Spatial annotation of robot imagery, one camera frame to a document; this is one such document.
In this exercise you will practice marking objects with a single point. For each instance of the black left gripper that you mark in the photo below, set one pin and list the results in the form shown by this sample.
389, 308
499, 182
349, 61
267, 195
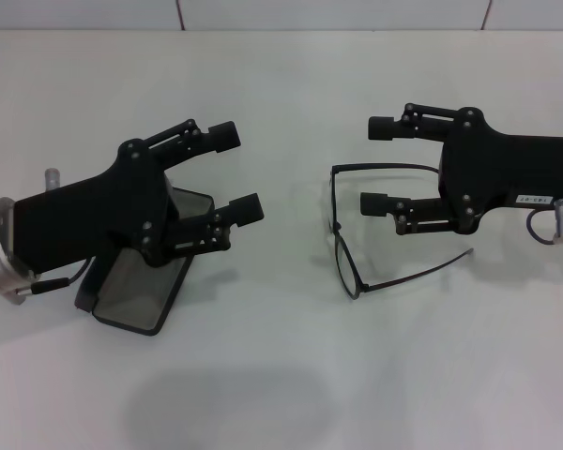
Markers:
89, 211

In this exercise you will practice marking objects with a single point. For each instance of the black glasses case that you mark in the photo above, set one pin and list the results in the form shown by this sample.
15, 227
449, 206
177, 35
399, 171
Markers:
131, 300

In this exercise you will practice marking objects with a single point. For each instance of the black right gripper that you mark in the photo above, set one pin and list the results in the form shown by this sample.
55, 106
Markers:
497, 169

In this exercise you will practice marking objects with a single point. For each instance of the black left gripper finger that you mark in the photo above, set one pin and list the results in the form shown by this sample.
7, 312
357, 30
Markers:
220, 136

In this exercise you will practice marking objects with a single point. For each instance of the black thin-frame glasses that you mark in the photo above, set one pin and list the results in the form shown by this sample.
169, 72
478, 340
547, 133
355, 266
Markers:
380, 165

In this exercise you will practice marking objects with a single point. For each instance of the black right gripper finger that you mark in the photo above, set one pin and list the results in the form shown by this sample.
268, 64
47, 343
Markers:
244, 211

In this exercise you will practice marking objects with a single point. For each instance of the silver cylindrical connector stub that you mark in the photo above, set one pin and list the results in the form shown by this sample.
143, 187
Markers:
52, 180

